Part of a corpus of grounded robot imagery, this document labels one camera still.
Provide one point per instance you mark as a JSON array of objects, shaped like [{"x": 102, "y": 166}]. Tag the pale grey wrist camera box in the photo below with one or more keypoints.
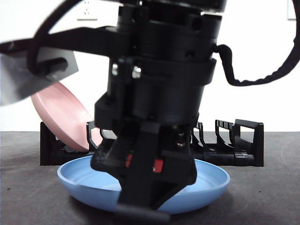
[{"x": 18, "y": 77}]

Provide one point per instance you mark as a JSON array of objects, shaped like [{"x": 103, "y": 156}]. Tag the blue plate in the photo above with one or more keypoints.
[{"x": 206, "y": 187}]

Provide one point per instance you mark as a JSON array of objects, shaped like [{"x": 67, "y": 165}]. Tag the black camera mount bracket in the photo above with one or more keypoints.
[{"x": 77, "y": 39}]

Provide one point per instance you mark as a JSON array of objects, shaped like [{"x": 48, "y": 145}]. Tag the white wall socket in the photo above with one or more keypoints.
[
  {"x": 90, "y": 14},
  {"x": 290, "y": 14}
]

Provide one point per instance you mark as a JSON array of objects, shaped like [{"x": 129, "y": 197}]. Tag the black plastic dish rack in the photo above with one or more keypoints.
[{"x": 257, "y": 145}]

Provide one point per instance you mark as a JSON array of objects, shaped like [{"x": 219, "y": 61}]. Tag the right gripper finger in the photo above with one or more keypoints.
[{"x": 140, "y": 187}]

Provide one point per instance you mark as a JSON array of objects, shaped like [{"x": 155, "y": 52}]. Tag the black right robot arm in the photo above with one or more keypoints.
[{"x": 168, "y": 35}]

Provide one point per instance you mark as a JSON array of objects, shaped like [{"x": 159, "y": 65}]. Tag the pink plate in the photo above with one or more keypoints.
[{"x": 58, "y": 112}]

